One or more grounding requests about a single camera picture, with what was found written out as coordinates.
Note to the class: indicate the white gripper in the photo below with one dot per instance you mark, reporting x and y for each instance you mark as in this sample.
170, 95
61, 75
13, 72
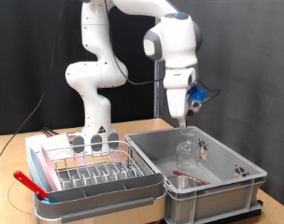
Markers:
178, 102

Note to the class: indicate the clear wine glass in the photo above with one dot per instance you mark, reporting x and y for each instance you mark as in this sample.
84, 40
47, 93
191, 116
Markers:
187, 155

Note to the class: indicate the stainless steel pot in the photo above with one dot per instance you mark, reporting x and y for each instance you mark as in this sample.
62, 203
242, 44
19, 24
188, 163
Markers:
182, 182

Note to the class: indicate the pink plastic plate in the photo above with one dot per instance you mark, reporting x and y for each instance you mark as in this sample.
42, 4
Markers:
51, 171

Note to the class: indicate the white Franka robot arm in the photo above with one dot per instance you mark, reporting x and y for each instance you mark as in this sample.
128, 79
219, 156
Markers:
95, 74

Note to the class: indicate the dark oval rack clip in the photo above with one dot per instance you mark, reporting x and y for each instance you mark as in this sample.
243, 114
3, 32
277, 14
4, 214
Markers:
78, 144

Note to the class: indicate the brown wooden stick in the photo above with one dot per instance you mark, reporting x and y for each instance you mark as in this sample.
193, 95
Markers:
191, 178

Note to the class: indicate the grey plastic crate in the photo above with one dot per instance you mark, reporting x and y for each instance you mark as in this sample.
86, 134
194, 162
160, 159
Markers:
223, 199

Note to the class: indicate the dark grey backdrop panel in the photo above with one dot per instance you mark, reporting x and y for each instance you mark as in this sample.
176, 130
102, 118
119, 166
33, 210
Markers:
241, 46

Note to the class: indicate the white box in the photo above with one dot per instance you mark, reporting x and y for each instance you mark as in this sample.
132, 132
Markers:
58, 143

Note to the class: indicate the grey cutlery holder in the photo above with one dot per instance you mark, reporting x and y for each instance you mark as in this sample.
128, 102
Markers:
70, 202

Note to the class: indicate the light blue plastic plate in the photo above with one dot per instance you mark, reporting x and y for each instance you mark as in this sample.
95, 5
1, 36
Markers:
36, 169

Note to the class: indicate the black backdrop curtain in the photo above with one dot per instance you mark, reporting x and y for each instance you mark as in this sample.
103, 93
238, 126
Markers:
17, 46

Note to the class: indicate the aluminium frame post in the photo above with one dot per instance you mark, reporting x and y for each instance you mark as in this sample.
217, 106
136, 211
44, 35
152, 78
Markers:
157, 102

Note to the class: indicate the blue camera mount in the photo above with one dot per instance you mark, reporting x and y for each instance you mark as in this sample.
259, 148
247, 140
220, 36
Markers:
198, 93

